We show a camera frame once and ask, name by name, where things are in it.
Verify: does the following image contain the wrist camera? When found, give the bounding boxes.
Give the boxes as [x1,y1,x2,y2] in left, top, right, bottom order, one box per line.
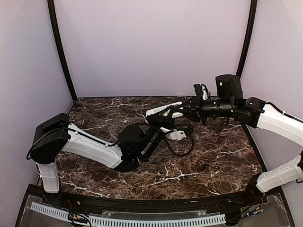
[160,123,194,140]
[194,84,211,100]

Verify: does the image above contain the white air conditioner remote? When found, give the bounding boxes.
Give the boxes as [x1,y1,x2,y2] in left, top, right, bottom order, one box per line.
[145,101,183,120]

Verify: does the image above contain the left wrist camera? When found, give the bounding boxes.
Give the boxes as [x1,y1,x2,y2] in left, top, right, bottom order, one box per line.
[160,123,194,140]

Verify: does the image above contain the right black frame post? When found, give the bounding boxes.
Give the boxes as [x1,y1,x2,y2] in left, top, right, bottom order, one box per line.
[236,0,258,78]

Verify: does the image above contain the left black frame post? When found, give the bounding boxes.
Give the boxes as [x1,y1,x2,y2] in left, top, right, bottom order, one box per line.
[47,0,78,102]

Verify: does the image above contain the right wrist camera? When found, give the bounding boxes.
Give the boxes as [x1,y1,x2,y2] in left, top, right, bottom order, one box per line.
[194,84,211,100]

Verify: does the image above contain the white slotted cable duct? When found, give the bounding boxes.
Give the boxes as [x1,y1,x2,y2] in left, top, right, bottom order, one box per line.
[30,201,227,227]

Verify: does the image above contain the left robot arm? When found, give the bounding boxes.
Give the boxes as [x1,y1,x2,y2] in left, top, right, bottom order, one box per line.
[26,105,178,206]

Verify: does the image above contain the black frame post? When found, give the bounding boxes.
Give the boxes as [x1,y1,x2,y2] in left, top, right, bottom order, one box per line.
[47,0,78,102]
[236,0,258,78]

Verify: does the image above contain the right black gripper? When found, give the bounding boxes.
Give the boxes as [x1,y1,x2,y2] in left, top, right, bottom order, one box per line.
[175,91,235,125]

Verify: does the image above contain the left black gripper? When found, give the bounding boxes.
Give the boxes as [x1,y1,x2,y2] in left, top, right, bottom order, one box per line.
[141,105,176,160]

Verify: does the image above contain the black front rail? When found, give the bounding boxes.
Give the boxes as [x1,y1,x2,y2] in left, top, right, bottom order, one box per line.
[26,184,282,215]

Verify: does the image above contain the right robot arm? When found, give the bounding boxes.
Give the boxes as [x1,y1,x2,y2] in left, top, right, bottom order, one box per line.
[174,74,303,205]

